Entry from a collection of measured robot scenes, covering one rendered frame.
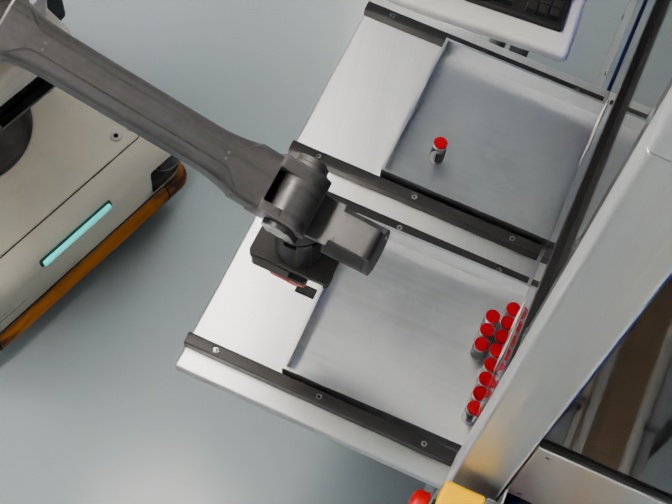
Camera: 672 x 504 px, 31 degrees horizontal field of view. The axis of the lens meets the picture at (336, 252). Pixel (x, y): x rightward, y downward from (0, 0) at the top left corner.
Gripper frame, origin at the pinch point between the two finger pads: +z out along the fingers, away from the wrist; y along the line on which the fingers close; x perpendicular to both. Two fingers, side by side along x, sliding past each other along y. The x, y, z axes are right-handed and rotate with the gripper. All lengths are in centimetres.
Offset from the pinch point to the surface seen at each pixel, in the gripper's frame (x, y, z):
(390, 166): 31.7, 1.2, 20.6
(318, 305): 6.5, 0.9, 20.8
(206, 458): 2, -18, 109
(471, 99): 48, 8, 21
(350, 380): -1.7, 9.6, 21.0
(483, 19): 69, 3, 28
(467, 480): -11.4, 29.1, 10.1
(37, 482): -17, -47, 108
